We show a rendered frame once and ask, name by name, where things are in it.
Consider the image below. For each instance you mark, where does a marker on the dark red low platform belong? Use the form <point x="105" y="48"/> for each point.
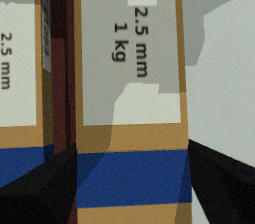
<point x="63" y="74"/>

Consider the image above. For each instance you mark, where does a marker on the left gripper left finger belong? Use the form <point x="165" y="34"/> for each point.
<point x="44" y="195"/>

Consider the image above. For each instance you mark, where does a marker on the tan welding electrode pack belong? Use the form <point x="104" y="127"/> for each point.
<point x="131" y="113"/>
<point x="26" y="109"/>

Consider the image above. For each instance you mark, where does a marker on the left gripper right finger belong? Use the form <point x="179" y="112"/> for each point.
<point x="224" y="186"/>

